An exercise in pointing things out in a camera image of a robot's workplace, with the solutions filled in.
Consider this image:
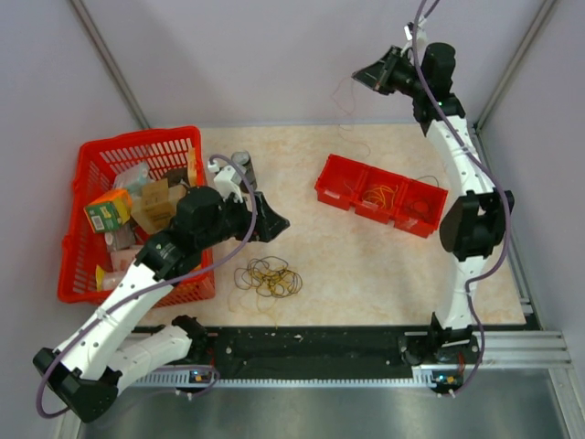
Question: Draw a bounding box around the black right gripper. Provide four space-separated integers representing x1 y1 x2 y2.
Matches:
349 48 425 101

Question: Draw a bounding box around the pink wire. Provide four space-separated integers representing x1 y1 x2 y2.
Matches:
331 75 371 196

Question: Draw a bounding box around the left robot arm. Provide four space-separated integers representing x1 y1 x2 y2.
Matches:
33 186 290 423

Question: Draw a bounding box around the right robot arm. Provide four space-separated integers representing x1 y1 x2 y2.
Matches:
351 42 515 366

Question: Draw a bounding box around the black drink can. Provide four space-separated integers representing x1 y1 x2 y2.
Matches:
231 151 258 191

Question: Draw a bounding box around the brown cardboard box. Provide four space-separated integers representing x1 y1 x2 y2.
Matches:
131 178 186 235

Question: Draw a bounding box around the red three-compartment bin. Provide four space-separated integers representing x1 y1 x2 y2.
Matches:
314 155 448 238

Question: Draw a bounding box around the pink snack packet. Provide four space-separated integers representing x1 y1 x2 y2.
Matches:
95 245 143 291

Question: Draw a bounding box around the green orange carton box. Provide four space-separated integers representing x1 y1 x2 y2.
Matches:
84 188 133 233

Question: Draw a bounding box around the red plastic shopping basket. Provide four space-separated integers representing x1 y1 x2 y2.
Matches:
58 125 207 305

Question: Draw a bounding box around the tangled wire bundle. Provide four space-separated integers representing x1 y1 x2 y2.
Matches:
227 254 306 328

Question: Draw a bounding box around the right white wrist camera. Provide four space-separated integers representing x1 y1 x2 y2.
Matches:
402 20 428 52

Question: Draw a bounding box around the white slotted cable duct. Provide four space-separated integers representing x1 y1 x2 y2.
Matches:
132 368 463 390

